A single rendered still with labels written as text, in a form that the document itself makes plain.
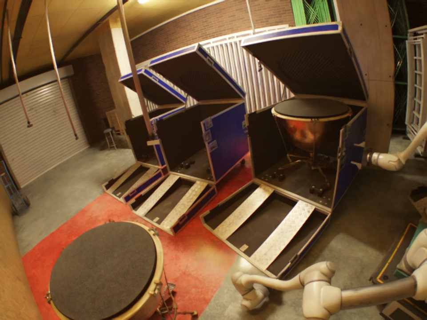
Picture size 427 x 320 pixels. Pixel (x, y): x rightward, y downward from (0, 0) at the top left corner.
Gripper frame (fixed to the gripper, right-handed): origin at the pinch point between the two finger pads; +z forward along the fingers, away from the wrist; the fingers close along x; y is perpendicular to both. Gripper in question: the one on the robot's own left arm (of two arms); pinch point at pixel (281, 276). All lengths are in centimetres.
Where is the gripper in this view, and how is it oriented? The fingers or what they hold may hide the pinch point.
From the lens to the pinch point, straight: 163.8
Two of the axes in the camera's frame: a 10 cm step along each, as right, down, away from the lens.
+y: 0.7, 9.3, 3.6
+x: 6.0, 2.5, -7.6
